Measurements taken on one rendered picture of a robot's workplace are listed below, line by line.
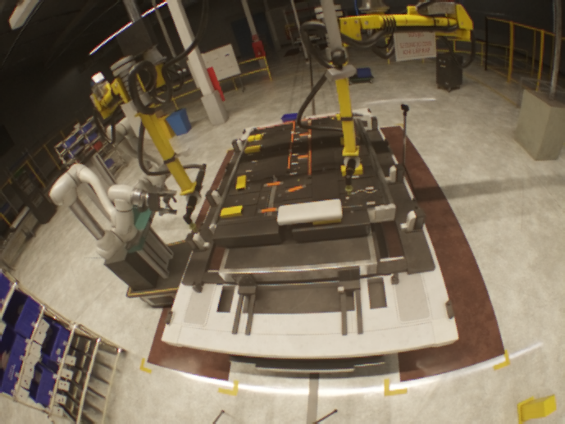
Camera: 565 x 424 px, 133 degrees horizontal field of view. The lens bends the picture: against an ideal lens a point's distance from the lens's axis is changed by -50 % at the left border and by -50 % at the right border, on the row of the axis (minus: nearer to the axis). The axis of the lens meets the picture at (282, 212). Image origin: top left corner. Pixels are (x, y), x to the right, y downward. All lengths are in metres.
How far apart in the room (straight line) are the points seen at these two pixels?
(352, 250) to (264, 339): 0.68
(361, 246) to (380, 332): 0.47
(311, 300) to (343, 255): 0.34
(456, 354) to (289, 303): 1.49
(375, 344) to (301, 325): 0.40
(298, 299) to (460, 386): 1.55
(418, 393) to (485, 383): 0.61
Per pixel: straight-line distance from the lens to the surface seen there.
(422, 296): 1.41
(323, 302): 1.44
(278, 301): 1.49
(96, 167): 2.32
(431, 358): 2.20
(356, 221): 1.32
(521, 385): 2.58
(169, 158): 1.20
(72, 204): 1.82
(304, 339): 1.31
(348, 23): 1.09
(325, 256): 1.33
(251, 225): 1.45
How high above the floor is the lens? 2.08
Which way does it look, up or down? 42 degrees down
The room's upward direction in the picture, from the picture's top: 19 degrees counter-clockwise
